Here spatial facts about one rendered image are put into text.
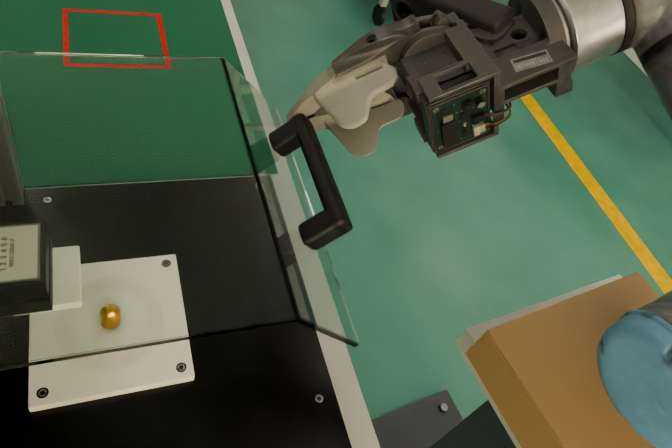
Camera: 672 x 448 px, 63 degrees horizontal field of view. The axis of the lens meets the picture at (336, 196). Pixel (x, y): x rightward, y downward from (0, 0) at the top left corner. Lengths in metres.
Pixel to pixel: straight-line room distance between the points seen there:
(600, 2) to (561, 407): 0.43
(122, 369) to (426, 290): 1.26
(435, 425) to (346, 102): 1.22
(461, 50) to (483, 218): 1.65
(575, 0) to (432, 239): 1.49
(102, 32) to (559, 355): 0.85
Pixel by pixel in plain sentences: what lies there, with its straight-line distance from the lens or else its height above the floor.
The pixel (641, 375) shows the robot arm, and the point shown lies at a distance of 0.54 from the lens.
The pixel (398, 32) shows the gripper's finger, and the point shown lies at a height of 1.14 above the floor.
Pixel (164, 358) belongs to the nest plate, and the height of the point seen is 0.78.
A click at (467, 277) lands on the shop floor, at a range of 1.84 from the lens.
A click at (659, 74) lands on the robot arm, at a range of 0.49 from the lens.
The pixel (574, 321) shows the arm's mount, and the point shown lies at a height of 0.82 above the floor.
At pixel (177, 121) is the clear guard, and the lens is 0.41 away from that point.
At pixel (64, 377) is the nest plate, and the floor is 0.78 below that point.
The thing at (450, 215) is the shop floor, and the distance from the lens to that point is 1.98.
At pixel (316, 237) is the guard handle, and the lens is 0.38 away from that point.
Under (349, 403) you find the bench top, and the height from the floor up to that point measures 0.75.
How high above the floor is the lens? 1.34
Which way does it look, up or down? 46 degrees down
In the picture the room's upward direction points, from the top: 22 degrees clockwise
